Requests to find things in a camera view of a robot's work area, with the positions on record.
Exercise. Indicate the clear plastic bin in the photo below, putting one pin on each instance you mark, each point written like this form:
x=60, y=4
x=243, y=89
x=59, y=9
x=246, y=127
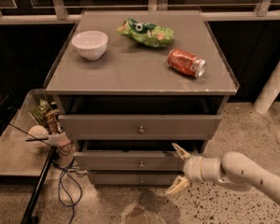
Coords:
x=19, y=157

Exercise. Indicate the red soda can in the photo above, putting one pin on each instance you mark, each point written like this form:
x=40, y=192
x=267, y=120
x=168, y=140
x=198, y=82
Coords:
x=186, y=63

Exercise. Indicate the white ceramic bowl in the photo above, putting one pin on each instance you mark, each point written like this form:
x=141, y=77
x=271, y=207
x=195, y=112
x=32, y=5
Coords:
x=90, y=44

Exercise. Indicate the green chip bag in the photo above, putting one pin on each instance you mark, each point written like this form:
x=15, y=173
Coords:
x=147, y=33

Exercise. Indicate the grey drawer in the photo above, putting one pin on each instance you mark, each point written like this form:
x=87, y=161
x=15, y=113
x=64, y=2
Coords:
x=120, y=178
x=140, y=127
x=153, y=155

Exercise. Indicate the brown snack packet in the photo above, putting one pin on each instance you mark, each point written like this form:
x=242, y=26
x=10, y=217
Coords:
x=53, y=122

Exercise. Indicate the white round ball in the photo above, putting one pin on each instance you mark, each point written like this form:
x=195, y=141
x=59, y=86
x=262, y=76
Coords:
x=33, y=137

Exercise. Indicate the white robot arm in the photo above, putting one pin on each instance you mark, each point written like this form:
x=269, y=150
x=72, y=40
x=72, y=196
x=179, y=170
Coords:
x=233, y=171

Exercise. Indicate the grey top drawer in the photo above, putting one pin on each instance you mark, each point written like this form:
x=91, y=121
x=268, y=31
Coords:
x=140, y=127

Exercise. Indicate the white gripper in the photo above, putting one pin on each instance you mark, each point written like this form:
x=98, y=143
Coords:
x=192, y=169

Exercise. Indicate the grey drawer cabinet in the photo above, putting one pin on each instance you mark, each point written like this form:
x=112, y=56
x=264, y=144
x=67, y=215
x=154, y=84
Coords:
x=130, y=79

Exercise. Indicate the metal window railing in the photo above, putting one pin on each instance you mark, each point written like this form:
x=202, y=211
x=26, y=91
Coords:
x=70, y=11

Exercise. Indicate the grey bottom drawer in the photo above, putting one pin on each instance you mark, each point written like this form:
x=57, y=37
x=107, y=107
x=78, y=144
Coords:
x=120, y=178

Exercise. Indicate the black metal stand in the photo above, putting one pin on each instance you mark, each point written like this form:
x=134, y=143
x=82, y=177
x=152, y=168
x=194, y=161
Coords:
x=27, y=216

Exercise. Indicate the green snack packet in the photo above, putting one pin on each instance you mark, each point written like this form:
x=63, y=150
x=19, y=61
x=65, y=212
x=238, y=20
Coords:
x=38, y=114

